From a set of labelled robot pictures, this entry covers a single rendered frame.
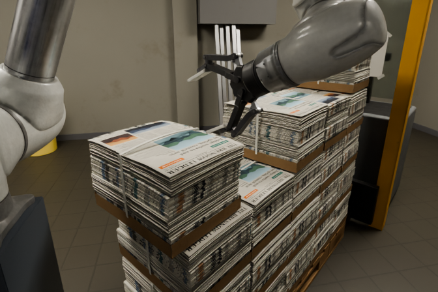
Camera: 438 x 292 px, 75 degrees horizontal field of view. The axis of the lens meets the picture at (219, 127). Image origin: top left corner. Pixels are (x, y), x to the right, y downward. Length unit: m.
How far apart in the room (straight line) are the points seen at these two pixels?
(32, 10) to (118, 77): 3.33
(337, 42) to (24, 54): 0.61
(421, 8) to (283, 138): 1.26
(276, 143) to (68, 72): 3.34
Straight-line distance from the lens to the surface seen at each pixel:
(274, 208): 1.13
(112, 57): 4.00
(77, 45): 4.07
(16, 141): 0.71
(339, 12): 0.49
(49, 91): 0.76
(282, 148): 1.18
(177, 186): 0.67
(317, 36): 0.48
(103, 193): 0.96
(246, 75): 0.57
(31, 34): 0.73
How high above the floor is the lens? 1.36
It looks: 18 degrees down
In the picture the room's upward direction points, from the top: straight up
